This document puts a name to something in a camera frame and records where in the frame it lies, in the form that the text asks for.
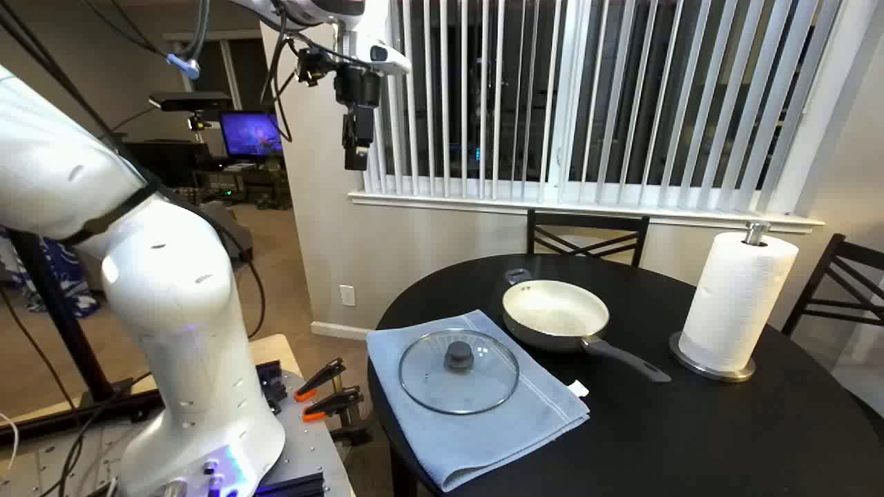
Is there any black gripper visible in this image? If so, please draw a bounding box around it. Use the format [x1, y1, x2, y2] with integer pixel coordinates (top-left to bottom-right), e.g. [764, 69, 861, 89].
[330, 61, 385, 174]

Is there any glass lid with black knob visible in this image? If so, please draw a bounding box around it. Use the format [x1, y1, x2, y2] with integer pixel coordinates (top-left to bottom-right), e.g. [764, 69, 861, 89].
[394, 325, 522, 419]

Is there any glowing computer monitor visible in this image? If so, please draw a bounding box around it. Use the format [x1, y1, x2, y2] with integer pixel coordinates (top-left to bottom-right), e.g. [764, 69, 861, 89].
[217, 108, 287, 166]

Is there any cluttered dark desk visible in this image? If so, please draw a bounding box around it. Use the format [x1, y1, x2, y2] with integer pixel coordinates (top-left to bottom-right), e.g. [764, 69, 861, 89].
[119, 136, 294, 213]

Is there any window with vertical blinds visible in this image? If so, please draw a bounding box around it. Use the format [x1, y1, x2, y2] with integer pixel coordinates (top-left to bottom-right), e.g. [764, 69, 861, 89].
[361, 0, 844, 218]

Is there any black wooden dining chair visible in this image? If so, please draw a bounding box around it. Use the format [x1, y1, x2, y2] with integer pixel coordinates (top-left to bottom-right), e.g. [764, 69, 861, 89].
[524, 206, 651, 269]
[779, 232, 884, 338]

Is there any small black clamp block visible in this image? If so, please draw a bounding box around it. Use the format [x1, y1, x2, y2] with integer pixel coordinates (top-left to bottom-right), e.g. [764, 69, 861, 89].
[254, 359, 290, 414]

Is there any grey pan with white inside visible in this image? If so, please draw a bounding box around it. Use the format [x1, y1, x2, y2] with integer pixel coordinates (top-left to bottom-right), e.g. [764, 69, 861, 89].
[497, 276, 674, 387]

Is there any light robot mounting table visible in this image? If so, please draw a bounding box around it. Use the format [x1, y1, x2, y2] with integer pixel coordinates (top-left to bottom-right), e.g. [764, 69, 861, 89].
[0, 330, 355, 497]

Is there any light blue folded towel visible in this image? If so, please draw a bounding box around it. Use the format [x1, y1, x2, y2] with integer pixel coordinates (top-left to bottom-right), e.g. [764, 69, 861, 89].
[365, 307, 593, 494]

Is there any white paper towel roll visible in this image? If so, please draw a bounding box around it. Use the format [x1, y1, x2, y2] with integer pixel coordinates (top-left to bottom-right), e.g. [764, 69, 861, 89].
[677, 228, 800, 376]

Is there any silver paper towel holder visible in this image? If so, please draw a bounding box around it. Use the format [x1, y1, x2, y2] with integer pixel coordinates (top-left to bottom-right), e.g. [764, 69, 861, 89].
[669, 218, 774, 387]

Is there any black clamp with orange handle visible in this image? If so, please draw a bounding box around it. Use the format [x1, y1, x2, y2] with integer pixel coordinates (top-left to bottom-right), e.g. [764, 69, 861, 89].
[291, 355, 347, 401]
[300, 383, 367, 427]

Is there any black camera stand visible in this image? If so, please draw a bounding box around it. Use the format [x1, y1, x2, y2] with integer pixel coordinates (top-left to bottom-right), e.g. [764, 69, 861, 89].
[4, 228, 162, 430]

